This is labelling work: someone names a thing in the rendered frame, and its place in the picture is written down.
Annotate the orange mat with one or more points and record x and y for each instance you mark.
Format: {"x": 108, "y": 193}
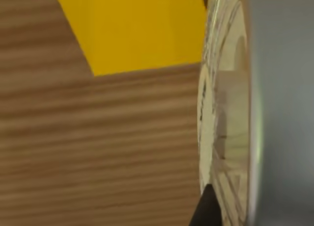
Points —
{"x": 137, "y": 32}

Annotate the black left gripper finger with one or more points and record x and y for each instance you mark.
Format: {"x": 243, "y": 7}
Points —
{"x": 207, "y": 208}

